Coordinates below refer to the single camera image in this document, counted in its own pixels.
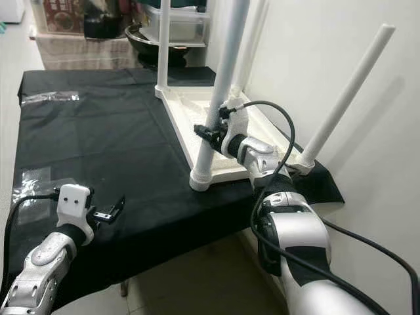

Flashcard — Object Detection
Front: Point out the green round lid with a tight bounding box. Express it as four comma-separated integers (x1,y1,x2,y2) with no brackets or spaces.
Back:
138,0,211,9

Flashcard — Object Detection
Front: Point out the black bag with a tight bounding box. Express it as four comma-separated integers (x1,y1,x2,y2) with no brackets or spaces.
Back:
84,0,130,40

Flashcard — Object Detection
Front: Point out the black table cloth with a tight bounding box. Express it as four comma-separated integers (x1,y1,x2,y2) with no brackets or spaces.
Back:
3,67,345,310

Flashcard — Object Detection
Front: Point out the clear tape patch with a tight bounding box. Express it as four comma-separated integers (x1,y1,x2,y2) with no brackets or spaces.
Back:
12,167,70,225

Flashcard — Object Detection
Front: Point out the white plastic table leg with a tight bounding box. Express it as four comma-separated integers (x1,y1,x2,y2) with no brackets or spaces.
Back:
236,0,270,93
156,0,171,94
189,0,251,192
299,24,396,175

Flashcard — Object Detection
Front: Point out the cloth covered bench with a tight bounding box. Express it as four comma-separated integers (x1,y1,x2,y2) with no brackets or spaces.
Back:
33,33,146,72

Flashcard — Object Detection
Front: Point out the cream plastic children table top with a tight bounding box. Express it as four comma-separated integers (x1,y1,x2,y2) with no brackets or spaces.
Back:
155,85,316,186

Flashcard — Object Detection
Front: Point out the clear plastic bag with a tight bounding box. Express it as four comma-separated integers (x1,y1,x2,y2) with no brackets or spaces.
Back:
21,91,81,106

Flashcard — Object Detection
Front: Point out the black round bowl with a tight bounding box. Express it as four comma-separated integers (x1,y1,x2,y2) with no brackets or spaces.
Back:
127,25,207,68

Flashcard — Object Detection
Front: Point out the storage box with orange lid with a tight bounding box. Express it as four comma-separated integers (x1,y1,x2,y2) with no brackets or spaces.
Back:
39,0,94,35

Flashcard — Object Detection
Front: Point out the white appliance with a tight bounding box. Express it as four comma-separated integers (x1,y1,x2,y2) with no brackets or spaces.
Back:
0,0,27,24

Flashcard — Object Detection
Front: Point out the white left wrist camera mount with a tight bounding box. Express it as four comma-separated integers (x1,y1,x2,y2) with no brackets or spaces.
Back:
56,184,96,245

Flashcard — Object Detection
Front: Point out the clear plastic storage box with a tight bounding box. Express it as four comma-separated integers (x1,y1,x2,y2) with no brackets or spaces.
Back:
144,5,212,45

